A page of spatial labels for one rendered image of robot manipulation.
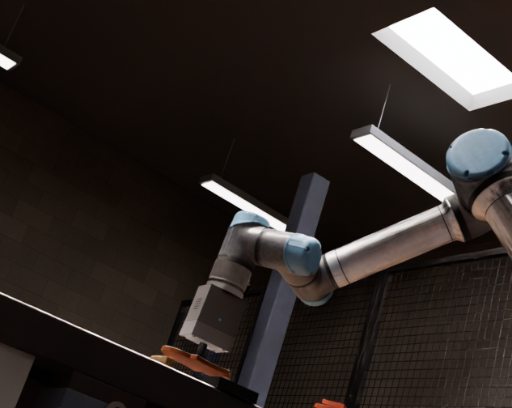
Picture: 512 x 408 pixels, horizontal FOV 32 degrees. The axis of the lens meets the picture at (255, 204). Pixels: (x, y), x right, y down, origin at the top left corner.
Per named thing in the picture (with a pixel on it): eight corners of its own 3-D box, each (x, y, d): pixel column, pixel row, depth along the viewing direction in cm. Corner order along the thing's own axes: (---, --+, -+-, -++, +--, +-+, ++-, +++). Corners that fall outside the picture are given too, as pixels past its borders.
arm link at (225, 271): (209, 261, 177) (243, 278, 180) (200, 282, 176) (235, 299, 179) (225, 257, 171) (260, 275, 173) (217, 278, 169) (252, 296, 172)
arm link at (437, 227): (512, 184, 183) (292, 276, 191) (505, 155, 174) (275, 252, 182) (536, 229, 176) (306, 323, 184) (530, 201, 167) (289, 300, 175)
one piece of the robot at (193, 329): (237, 289, 182) (207, 365, 176) (199, 269, 178) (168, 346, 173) (259, 285, 173) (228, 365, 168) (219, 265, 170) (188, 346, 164)
